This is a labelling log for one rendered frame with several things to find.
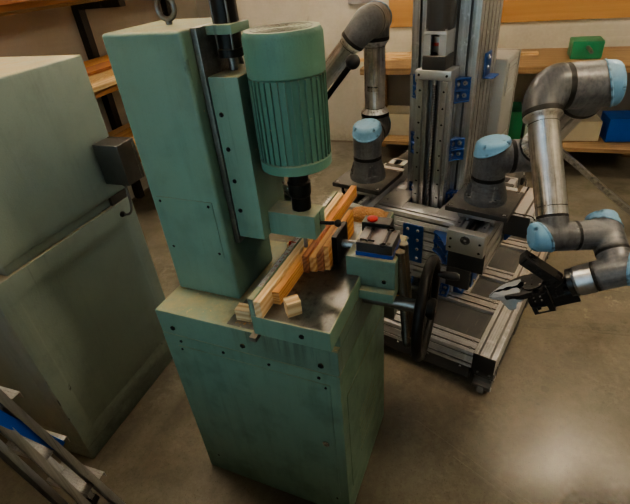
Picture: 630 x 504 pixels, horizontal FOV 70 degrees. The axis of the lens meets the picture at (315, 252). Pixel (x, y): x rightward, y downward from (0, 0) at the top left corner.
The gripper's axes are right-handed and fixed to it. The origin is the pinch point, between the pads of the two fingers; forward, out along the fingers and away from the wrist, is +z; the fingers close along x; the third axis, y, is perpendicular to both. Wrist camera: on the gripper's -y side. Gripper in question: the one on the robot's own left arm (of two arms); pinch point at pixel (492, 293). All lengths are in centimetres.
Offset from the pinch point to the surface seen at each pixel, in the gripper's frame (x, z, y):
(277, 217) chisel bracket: -16, 36, -49
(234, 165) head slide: -20, 35, -67
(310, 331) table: -38, 29, -26
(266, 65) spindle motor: -22, 11, -80
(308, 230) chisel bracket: -16, 29, -43
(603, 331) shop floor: 91, -5, 95
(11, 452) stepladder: -73, 123, -33
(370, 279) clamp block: -14.7, 22.0, -22.8
